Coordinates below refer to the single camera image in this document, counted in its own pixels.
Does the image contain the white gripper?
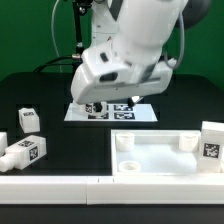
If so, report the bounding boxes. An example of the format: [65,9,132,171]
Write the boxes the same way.
[71,58,172,113]

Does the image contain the white square table top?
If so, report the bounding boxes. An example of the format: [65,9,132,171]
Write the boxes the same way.
[110,129,224,177]

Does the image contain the white marker sheet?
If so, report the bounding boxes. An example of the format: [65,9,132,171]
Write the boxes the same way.
[64,104,157,122]

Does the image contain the white front fence bar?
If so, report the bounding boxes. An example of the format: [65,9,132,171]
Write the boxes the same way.
[0,174,224,205]

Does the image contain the white part at left edge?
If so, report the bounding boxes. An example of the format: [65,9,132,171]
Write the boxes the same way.
[0,132,8,156]

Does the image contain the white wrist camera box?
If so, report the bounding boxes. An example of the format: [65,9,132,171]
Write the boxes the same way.
[82,41,129,82]

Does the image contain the black cables behind table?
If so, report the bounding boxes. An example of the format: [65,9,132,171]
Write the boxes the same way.
[33,53,84,74]

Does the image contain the grey arm hose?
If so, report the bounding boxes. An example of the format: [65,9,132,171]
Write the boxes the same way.
[162,9,186,71]

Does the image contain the black camera pole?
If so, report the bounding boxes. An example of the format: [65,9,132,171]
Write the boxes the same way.
[72,0,93,71]

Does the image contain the white thin cable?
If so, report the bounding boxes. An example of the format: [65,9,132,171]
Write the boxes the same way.
[50,0,64,73]

